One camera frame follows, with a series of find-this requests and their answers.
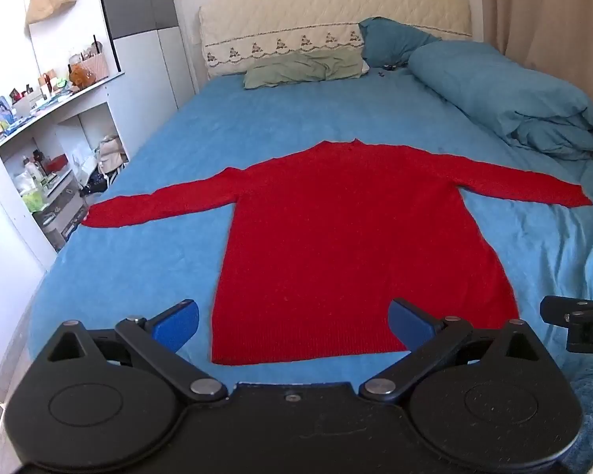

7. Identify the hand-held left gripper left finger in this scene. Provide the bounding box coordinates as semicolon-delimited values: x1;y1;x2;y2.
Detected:
44;299;228;403

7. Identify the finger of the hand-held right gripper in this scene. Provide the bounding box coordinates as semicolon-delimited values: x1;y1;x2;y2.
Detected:
540;296;593;324

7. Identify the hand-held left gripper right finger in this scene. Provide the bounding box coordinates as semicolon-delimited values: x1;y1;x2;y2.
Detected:
358;299;547;403

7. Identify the red knitted sweater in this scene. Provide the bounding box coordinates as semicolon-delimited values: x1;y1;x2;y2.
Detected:
81;139;593;367

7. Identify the beige handbag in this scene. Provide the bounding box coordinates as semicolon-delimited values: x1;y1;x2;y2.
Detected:
96;135;129;175

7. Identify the green plastic bag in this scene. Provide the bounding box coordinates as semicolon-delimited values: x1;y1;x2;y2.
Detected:
22;185;49;214

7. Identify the white shelf unit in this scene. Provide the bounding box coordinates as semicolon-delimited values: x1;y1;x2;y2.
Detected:
0;71;129;270

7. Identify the bed with blue sheet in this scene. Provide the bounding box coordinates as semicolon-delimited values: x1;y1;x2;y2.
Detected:
27;66;593;474

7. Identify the blue duvet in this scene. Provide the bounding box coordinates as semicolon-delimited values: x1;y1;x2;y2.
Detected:
408;39;593;161

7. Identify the brown plush toy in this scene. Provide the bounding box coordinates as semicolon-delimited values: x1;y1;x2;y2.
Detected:
69;64;97;90

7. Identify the white and grey wardrobe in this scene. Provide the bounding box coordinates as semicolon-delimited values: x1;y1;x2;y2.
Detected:
98;0;197;159

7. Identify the pink basket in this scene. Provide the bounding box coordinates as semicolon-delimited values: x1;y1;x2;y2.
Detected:
81;52;110;80

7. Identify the green pillow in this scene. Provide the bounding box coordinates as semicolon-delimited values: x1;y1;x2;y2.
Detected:
244;48;366;90

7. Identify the blue pillow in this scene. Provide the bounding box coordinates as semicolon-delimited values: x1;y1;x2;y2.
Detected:
358;17;443;67

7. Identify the beige curtain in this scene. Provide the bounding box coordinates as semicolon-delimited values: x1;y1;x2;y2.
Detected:
491;0;593;114

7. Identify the cream quilted headboard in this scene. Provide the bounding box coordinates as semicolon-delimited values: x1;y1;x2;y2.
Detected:
199;0;472;80

